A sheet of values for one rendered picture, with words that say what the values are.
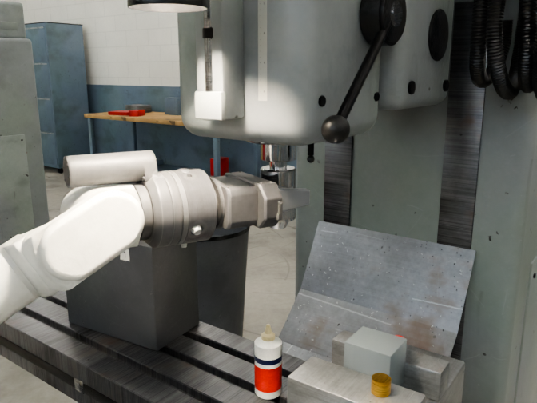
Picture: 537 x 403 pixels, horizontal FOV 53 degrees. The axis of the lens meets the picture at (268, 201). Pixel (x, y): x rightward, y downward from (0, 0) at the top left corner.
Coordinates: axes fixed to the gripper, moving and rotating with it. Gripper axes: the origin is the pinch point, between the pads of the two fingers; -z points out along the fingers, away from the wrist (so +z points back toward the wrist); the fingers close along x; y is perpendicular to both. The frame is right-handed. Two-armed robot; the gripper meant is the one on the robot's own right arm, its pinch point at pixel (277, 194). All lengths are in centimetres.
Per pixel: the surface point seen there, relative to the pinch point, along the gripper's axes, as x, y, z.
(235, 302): 165, 97, -81
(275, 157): -1.8, -5.3, 1.6
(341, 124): -15.5, -10.6, 2.4
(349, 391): -16.9, 19.5, 0.7
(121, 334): 28.9, 29.4, 13.8
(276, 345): 0.4, 22.2, -0.5
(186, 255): 26.1, 15.9, 2.3
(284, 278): 233, 121, -154
